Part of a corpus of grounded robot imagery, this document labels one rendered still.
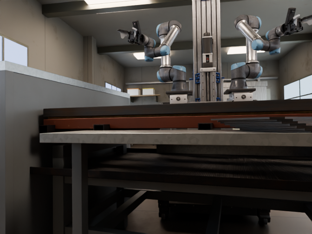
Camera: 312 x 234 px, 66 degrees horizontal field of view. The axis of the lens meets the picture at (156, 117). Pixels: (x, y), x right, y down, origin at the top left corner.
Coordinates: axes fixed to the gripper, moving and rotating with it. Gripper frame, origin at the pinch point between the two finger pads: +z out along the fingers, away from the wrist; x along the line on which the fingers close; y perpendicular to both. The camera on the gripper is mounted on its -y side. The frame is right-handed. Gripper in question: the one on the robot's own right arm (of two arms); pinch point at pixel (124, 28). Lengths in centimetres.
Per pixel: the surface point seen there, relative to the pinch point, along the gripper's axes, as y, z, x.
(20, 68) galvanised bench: 41, 74, -9
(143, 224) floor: 144, -19, -20
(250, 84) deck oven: -45, -730, 91
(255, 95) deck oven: -8, -739, 72
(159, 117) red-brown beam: 57, 45, -68
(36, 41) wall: -46, -122, 349
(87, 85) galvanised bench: 43.6, 22.5, 6.7
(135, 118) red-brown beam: 58, 48, -58
